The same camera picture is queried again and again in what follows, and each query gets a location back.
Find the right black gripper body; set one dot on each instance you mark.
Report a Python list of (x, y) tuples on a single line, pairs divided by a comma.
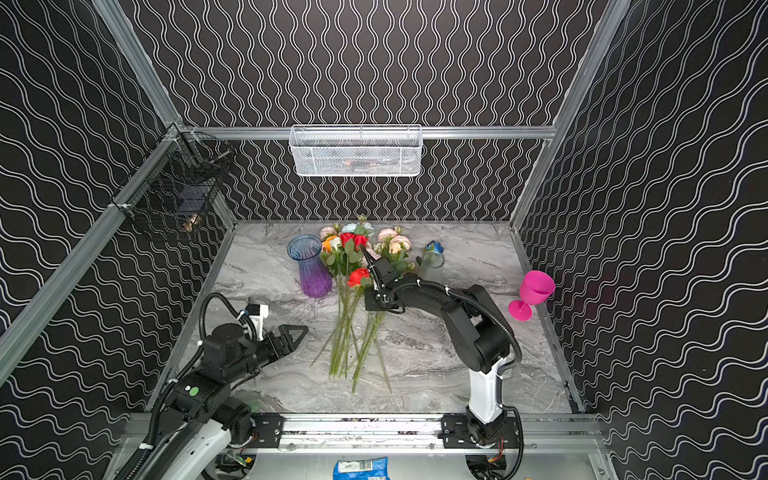
[(378, 288)]

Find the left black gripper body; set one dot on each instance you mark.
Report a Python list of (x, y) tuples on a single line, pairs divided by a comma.
[(276, 342)]

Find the cream rose flower stem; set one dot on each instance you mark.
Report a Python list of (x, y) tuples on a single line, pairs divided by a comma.
[(393, 245)]

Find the blue rose flower stem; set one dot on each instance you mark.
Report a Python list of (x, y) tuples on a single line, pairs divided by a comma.
[(434, 247)]

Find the pink peony flower stem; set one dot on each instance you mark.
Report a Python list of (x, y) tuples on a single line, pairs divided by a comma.
[(373, 324)]

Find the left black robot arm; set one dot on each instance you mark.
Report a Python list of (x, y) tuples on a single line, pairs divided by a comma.
[(196, 417)]

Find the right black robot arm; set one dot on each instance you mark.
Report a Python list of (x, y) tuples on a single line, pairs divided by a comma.
[(481, 337)]

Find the frosted clear glass vase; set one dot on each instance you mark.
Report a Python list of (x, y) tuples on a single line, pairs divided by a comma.
[(431, 265)]

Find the purple blue glass vase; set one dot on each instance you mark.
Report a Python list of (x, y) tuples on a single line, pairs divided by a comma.
[(315, 280)]

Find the red rose lower stem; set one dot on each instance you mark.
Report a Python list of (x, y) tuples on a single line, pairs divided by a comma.
[(351, 292)]

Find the red roses bunch stem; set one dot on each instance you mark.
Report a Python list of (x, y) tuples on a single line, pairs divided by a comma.
[(342, 256)]

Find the magenta plastic goblet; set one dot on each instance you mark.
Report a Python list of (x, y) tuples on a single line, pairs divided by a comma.
[(536, 288)]

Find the blue snack packet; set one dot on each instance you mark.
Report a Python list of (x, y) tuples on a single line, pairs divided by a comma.
[(368, 469)]

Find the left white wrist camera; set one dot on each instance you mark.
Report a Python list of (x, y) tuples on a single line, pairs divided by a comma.
[(254, 316)]

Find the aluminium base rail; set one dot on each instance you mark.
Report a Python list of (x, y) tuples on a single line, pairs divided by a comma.
[(441, 434)]

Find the white wire mesh basket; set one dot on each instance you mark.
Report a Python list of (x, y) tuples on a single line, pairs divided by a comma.
[(357, 150)]

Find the black wire basket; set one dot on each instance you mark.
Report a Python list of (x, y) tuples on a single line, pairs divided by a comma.
[(176, 201)]

